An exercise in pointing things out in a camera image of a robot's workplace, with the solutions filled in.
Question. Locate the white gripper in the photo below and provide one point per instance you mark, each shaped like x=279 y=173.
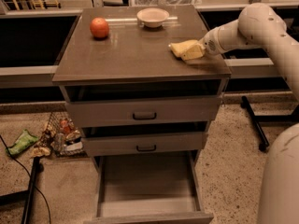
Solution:
x=209 y=45

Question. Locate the top grey drawer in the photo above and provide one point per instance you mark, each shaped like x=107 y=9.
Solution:
x=145 y=103

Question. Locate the middle grey drawer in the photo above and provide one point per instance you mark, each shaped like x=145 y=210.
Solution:
x=145 y=138

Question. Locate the yellow sponge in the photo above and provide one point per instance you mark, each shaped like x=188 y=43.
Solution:
x=176 y=48

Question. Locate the grey drawer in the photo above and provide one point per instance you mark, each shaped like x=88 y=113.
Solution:
x=153 y=188
x=145 y=103
x=145 y=138

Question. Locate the grey drawer cabinet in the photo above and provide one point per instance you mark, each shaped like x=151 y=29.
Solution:
x=133 y=53

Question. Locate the green snack bag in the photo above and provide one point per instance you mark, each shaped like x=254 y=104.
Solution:
x=24 y=141

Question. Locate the white bowl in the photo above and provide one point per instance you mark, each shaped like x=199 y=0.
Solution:
x=152 y=17

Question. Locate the black floor stand left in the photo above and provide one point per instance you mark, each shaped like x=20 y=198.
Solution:
x=25 y=196

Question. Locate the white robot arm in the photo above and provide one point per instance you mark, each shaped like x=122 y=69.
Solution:
x=258 y=25

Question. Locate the orange fruit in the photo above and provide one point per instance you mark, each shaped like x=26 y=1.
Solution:
x=99 y=28

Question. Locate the bottom grey drawer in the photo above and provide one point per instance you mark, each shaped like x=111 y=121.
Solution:
x=153 y=188

